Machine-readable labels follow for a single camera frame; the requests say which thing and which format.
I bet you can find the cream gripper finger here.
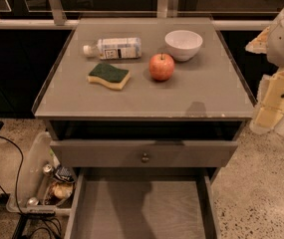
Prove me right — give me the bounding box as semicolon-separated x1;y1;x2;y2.
249;105;283;134
245;27;270;54

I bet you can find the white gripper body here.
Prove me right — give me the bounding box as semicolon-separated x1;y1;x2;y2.
262;69;284;114

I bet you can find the red apple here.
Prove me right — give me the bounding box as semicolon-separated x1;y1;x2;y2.
148;53;174;82

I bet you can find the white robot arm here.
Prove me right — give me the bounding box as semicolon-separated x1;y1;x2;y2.
245;8;284;134

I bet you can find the grey drawer cabinet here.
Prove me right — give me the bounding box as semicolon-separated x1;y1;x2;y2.
31;16;258;239

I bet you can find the round metal drawer knob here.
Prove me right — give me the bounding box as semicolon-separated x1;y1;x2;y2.
141;153;149;163

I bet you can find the grey top drawer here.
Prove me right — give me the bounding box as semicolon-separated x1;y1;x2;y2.
50;139;238;167

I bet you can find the open grey middle drawer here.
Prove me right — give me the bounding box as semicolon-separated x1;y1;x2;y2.
64;168;221;239

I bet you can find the white ceramic bowl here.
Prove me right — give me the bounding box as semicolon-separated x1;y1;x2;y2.
164;30;203;62

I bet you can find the clear plastic bottle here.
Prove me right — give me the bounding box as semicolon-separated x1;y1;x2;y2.
83;37;142;60

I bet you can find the green yellow sponge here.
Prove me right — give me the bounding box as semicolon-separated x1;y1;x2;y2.
88;63;131;91

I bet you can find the crumpled snack bag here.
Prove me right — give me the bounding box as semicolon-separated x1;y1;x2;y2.
44;165;75;206

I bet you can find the silver can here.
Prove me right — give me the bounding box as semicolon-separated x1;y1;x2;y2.
42;163;54;176

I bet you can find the clear plastic storage bin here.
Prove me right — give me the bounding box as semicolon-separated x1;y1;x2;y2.
6;132;73;216

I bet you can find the metal railing frame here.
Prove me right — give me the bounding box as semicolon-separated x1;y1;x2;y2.
0;0;284;31

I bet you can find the black cable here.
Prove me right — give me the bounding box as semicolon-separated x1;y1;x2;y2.
0;130;63;239

